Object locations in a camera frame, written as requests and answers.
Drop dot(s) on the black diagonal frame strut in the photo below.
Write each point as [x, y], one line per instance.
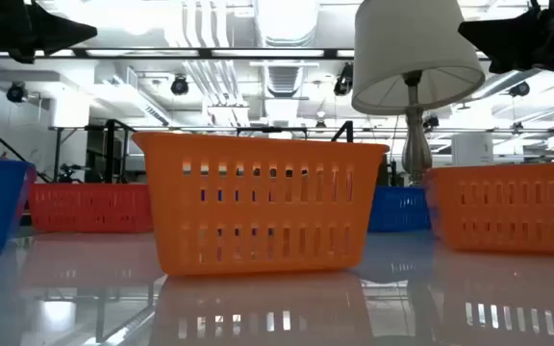
[3, 141]

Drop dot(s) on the wooden shelf with black frame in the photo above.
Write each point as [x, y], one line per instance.
[109, 154]

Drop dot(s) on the black overhead rig beam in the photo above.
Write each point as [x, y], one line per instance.
[200, 53]

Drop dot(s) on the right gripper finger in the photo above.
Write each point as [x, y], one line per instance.
[498, 41]

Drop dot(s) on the orange slotted plastic basket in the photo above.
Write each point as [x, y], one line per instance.
[171, 154]
[443, 182]

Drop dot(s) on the table lamp with white shade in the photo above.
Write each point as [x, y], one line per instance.
[402, 48]

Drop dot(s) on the red slotted plastic basket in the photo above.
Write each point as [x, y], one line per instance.
[89, 190]

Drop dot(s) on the white background cabinet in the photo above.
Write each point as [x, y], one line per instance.
[471, 149]

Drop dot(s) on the black ceiling spotlight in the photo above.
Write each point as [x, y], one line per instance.
[519, 89]
[343, 81]
[16, 92]
[179, 85]
[431, 121]

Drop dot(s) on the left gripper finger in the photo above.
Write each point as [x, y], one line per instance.
[60, 32]

